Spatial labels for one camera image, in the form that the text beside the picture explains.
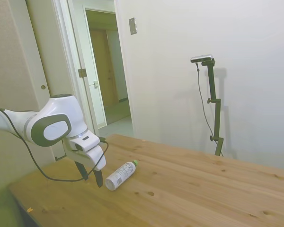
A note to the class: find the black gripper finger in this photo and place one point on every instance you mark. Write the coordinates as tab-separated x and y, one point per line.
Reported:
81	169
99	178

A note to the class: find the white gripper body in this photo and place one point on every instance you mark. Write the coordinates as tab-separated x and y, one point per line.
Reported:
94	158

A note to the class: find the clear bottle with green cap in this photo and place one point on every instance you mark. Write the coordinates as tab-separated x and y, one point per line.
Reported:
120	175

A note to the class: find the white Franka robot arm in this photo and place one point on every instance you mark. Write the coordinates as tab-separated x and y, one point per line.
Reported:
59	106

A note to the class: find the metal door latch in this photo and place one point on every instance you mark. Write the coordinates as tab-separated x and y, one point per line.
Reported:
95	84

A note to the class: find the brown wooden hallway door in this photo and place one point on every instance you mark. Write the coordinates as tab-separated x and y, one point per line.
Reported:
103	71

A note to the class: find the beige door with round pull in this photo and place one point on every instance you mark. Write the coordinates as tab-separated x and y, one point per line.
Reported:
45	47

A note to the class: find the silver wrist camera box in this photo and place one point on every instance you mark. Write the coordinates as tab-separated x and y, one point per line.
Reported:
85	142

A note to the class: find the grey metal wall plate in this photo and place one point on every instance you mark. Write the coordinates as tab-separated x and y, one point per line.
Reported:
133	26

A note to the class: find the black jointed camera stand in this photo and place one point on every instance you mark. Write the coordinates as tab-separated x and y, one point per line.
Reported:
212	82

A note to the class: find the silver camera on stand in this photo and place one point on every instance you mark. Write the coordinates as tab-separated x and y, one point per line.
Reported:
201	58

